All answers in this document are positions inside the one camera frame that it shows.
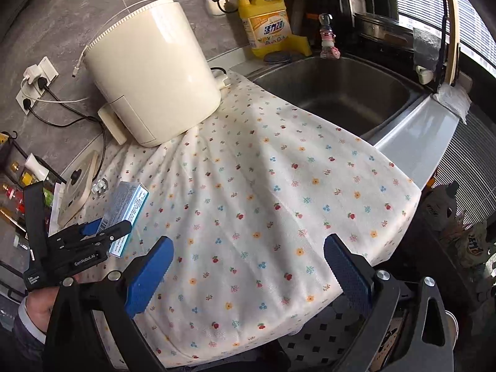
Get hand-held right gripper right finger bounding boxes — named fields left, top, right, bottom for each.
left=323, top=233, right=460, bottom=372

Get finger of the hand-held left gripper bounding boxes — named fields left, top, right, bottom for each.
left=79, top=219, right=104, bottom=237
left=58, top=220, right=132, bottom=255

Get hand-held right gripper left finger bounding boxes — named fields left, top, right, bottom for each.
left=42, top=236, right=175, bottom=372

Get blue white carton box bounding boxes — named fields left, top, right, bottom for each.
left=101, top=180, right=150, bottom=258

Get printed bag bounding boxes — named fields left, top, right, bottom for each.
left=420, top=182, right=496, bottom=303

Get person's left forearm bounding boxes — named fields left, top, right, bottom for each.
left=11, top=310, right=51, bottom=359

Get person's left hand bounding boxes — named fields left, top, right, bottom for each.
left=24, top=277, right=59, bottom=320

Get beige kitchen scale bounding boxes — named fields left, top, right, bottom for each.
left=56, top=150, right=99, bottom=227

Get white tube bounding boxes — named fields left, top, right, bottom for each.
left=24, top=154, right=49, bottom=179

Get floral white tablecloth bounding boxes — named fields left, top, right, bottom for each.
left=83, top=69, right=423, bottom=369

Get white charger plug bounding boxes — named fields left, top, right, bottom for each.
left=22, top=66, right=43, bottom=86

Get cream air fryer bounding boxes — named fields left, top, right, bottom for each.
left=80, top=0, right=229, bottom=148

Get stainless steel sink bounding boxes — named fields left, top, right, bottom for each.
left=248, top=55, right=427, bottom=140

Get white rag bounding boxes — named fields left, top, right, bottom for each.
left=434, top=83, right=472, bottom=124

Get blue scouring pad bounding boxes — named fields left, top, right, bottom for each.
left=263, top=52, right=293, bottom=65

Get yellow sponge holder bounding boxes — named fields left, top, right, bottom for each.
left=252, top=34, right=313, bottom=63

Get clear plastic bag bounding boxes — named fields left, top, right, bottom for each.
left=413, top=27, right=442, bottom=66

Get yellow detergent bottle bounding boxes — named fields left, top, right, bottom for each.
left=233, top=0, right=293, bottom=60

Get black dish rack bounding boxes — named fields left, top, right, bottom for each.
left=341, top=0, right=466, bottom=86

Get black power cable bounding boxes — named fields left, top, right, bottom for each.
left=23, top=85, right=107, bottom=163

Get black wire condiment rack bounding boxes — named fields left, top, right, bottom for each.
left=0, top=132, right=63, bottom=249

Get white wall socket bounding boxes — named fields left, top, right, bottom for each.
left=15, top=56, right=60, bottom=115

